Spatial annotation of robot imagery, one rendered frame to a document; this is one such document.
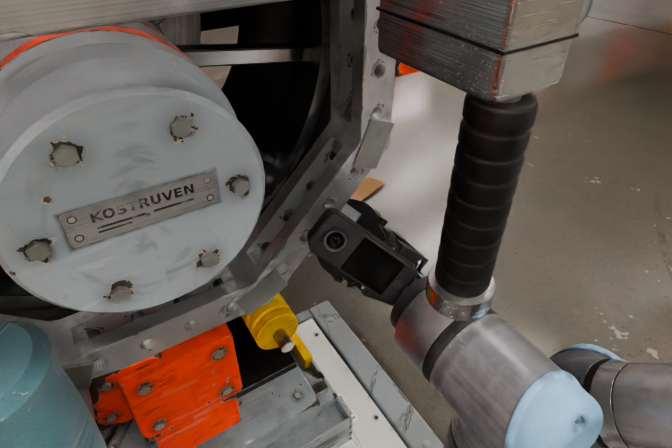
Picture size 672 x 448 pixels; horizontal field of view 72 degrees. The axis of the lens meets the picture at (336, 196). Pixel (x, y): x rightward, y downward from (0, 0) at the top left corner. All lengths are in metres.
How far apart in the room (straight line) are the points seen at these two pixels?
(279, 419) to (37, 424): 0.56
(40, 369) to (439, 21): 0.31
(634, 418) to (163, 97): 0.46
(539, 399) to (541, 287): 1.09
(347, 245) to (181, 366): 0.22
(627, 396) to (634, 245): 1.27
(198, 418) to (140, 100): 0.47
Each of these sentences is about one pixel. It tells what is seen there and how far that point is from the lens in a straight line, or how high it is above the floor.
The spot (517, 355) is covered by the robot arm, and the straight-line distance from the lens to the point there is 0.42.
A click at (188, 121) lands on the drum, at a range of 0.22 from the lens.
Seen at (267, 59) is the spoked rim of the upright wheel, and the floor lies 0.82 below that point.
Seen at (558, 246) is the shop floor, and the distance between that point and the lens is 1.65.
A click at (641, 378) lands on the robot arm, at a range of 0.53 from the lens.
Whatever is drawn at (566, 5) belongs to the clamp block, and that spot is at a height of 0.94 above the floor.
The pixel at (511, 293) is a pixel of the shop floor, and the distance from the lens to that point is 1.43.
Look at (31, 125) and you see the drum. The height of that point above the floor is 0.91.
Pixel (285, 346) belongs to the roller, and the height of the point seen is 0.52.
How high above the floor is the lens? 0.99
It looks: 36 degrees down
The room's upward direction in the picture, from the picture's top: straight up
